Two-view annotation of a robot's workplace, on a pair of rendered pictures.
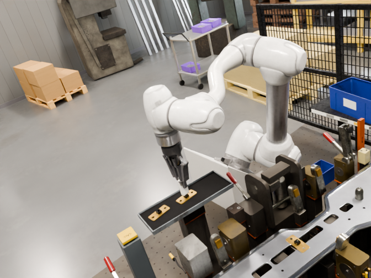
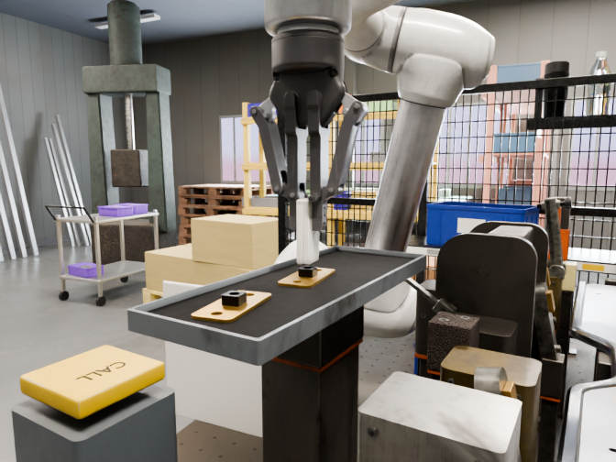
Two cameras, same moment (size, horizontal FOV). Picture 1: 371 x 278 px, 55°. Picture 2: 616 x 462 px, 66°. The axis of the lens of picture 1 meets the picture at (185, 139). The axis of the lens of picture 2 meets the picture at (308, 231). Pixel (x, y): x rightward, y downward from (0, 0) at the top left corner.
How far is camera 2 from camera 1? 1.07 m
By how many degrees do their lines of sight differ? 38
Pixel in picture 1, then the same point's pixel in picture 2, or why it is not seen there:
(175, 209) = (295, 296)
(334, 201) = (604, 334)
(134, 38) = not seen: outside the picture
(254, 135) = not seen: hidden behind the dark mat
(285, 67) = (472, 50)
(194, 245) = (454, 400)
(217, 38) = (132, 241)
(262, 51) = (423, 18)
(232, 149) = not seen: hidden behind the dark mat
